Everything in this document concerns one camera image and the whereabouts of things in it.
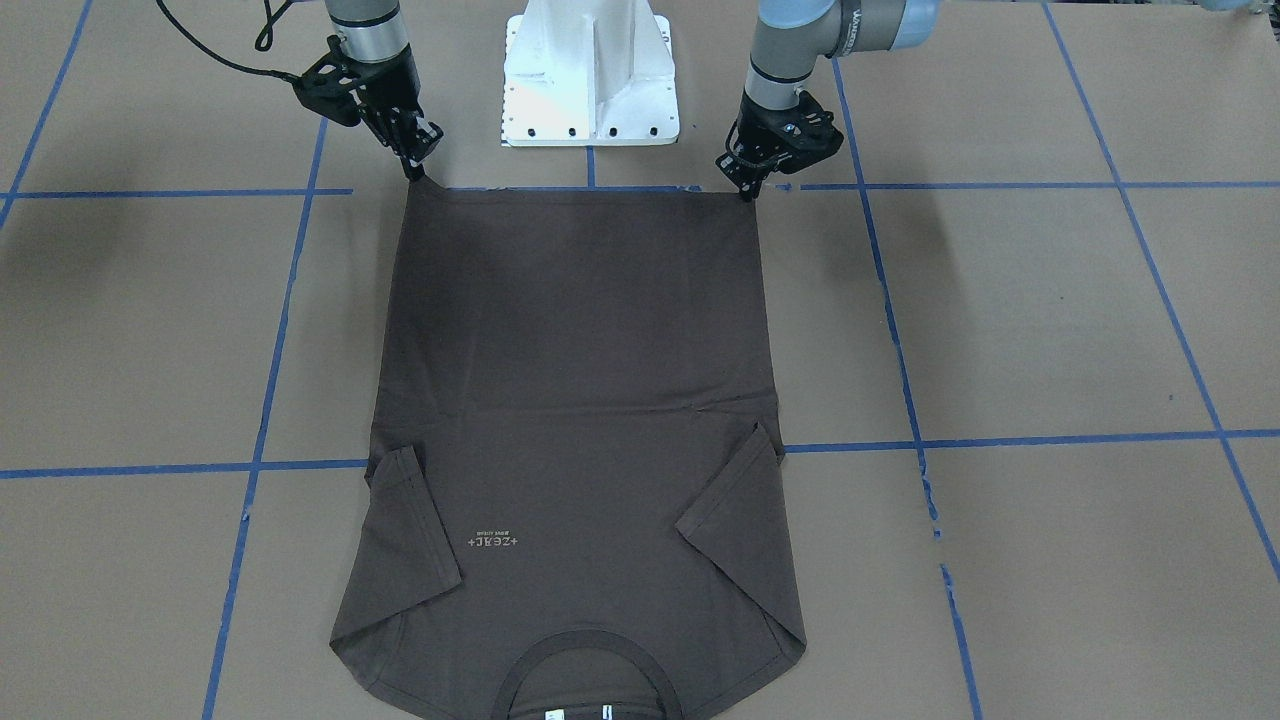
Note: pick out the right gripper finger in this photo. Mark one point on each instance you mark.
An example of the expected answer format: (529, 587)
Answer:
(425, 136)
(411, 162)

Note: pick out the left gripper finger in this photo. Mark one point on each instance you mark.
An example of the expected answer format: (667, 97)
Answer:
(750, 185)

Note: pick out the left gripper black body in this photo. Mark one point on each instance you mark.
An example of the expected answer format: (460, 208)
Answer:
(752, 162)

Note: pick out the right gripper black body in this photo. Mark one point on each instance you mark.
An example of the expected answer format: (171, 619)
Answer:
(393, 92)

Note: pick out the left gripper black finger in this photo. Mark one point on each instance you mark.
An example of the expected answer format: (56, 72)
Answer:
(732, 167)

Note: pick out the dark brown t-shirt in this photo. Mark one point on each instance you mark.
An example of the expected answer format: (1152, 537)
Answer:
(576, 509)

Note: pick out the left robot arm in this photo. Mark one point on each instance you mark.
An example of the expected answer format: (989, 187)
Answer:
(790, 38)

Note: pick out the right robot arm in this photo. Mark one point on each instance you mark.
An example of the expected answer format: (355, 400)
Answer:
(374, 50)

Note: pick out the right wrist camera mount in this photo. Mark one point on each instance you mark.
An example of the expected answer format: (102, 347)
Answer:
(328, 86)

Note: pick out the white pedestal column base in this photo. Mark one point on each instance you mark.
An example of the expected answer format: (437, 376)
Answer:
(589, 73)

